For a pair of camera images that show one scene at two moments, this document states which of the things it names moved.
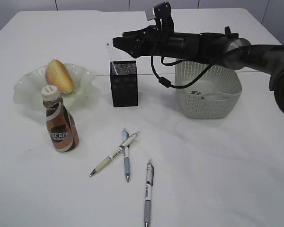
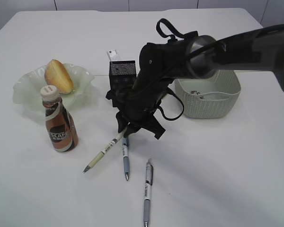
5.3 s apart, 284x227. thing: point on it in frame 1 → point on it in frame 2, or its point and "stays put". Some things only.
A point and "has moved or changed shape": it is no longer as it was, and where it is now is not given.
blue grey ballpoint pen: x=126 y=135 stays put
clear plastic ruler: x=111 y=58 has moved or changed shape
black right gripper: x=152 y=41 → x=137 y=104
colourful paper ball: x=195 y=92 stays put
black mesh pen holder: x=123 y=82 stays put
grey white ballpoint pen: x=149 y=183 stays put
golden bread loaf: x=58 y=74 stays put
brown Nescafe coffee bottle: x=61 y=127 stays put
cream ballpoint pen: x=122 y=146 → x=107 y=148
